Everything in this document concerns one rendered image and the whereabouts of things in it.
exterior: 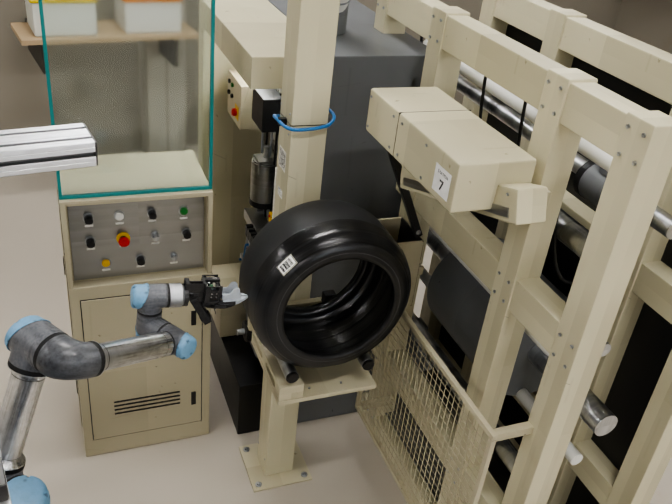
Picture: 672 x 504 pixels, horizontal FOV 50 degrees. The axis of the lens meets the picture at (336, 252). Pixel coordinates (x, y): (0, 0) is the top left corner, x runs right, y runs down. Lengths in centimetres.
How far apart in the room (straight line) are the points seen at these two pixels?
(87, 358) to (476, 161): 114
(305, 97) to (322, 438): 178
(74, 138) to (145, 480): 228
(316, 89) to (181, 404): 163
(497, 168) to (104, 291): 163
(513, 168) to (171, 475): 208
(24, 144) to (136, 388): 210
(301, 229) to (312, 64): 52
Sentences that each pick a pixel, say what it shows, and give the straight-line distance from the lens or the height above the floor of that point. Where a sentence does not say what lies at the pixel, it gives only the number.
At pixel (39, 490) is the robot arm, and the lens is 216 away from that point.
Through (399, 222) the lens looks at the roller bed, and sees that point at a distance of 291.
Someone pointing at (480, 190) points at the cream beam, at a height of 170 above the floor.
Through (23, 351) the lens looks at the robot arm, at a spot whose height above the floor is 128.
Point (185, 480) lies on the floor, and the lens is 338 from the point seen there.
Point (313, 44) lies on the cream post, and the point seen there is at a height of 192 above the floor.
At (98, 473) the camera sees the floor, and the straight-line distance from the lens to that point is 345.
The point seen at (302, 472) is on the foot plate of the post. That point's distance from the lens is 340.
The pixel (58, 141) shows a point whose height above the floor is 203.
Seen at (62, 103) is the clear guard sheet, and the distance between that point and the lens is 264.
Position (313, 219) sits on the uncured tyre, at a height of 144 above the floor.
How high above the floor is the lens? 254
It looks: 31 degrees down
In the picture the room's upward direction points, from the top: 7 degrees clockwise
